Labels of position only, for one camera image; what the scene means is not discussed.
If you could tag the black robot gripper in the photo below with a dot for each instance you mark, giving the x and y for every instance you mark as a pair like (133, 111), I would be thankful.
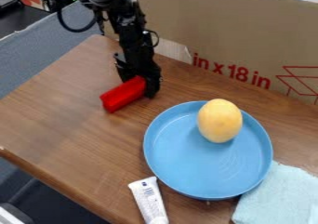
(135, 61)

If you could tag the red plastic block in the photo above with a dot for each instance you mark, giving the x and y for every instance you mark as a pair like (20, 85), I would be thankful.
(123, 94)

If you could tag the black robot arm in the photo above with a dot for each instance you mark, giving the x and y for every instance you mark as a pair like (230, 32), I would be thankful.
(125, 14)

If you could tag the yellow lemon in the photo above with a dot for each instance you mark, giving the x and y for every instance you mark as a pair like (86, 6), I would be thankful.
(220, 120)

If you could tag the brown cardboard box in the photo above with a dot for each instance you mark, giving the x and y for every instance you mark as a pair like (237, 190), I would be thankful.
(258, 41)

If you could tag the blue round plate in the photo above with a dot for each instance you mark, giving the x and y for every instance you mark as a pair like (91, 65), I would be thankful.
(201, 169)

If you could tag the white cream tube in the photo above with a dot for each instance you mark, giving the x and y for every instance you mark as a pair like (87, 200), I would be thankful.
(149, 200)

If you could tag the light blue towel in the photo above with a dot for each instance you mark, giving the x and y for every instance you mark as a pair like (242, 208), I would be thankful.
(284, 200)

